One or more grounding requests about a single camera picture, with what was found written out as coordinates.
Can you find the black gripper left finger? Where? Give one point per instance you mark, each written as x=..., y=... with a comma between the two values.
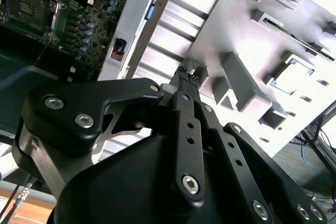
x=78, y=95

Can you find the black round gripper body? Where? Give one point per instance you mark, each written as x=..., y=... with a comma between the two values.
x=126, y=187

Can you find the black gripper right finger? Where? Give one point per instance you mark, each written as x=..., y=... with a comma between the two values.
x=262, y=171

